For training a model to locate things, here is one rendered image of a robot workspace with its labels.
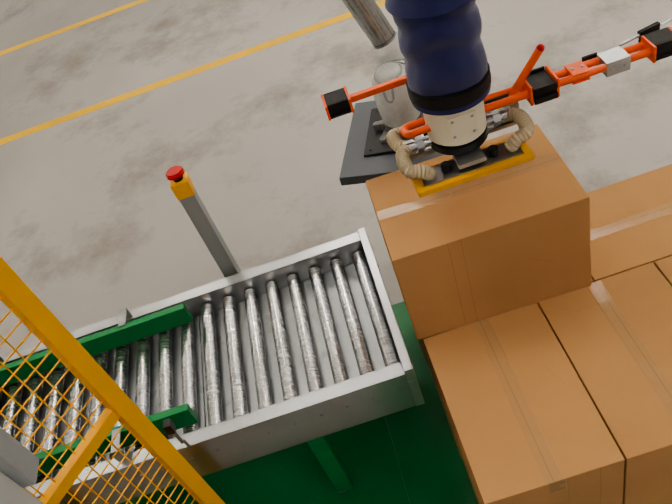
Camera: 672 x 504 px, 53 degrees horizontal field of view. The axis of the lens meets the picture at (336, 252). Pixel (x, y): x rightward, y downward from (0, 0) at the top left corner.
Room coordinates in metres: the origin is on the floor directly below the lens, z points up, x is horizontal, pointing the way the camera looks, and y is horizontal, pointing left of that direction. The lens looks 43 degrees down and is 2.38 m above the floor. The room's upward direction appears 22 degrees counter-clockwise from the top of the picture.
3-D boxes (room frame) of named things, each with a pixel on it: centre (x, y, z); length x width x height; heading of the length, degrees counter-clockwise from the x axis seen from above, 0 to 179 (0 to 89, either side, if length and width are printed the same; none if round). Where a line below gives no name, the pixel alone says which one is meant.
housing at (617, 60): (1.52, -0.92, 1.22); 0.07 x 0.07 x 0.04; 85
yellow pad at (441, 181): (1.47, -0.45, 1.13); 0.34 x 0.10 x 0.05; 85
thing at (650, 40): (1.51, -1.05, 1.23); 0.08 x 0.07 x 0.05; 85
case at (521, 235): (1.57, -0.46, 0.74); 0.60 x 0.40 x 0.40; 85
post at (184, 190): (2.14, 0.44, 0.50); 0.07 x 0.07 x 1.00; 86
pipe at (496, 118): (1.56, -0.46, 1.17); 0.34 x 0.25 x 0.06; 85
